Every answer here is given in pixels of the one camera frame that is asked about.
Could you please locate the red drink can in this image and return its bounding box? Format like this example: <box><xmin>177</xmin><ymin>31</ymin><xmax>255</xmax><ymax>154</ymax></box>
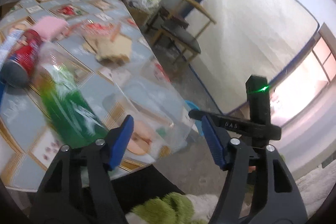
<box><xmin>1</xmin><ymin>29</ymin><xmax>43</xmax><ymax>88</ymax></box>

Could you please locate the clear red printed bag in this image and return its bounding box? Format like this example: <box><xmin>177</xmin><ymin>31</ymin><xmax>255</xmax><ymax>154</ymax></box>
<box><xmin>77</xmin><ymin>20</ymin><xmax>121</xmax><ymax>41</ymax></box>

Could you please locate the white mattress blue trim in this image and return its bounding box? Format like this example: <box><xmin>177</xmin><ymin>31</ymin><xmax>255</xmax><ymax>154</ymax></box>
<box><xmin>192</xmin><ymin>0</ymin><xmax>319</xmax><ymax>113</ymax></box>

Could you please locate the green plastic bottle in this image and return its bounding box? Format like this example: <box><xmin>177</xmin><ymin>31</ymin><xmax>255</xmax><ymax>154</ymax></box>
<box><xmin>37</xmin><ymin>62</ymin><xmax>108</xmax><ymax>148</ymax></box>

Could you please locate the patterned fruit tablecloth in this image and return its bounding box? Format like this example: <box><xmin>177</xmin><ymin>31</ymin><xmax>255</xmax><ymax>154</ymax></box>
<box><xmin>0</xmin><ymin>0</ymin><xmax>198</xmax><ymax>192</ymax></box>

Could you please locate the brown paper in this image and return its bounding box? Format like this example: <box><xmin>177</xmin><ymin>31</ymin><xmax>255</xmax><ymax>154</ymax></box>
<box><xmin>81</xmin><ymin>34</ymin><xmax>132</xmax><ymax>63</ymax></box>

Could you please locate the blue white toothpaste box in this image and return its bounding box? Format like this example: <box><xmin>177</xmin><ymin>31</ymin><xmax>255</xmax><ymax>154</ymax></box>
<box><xmin>0</xmin><ymin>30</ymin><xmax>24</xmax><ymax>68</ymax></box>

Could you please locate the cardboard box with trash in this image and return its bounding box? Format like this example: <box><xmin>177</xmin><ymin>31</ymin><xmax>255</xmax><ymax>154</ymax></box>
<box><xmin>120</xmin><ymin>0</ymin><xmax>162</xmax><ymax>27</ymax></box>

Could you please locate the pink sponge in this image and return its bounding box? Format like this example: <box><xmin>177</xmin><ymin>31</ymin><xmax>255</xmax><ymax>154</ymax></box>
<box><xmin>31</xmin><ymin>16</ymin><xmax>68</xmax><ymax>42</ymax></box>

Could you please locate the blue plastic trash basket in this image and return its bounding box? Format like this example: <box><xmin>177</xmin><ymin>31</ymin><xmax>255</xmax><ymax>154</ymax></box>
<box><xmin>183</xmin><ymin>99</ymin><xmax>204</xmax><ymax>136</ymax></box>

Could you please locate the wooden chair right side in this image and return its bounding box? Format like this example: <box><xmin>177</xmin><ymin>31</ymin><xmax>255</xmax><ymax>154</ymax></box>
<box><xmin>150</xmin><ymin>0</ymin><xmax>217</xmax><ymax>66</ymax></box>

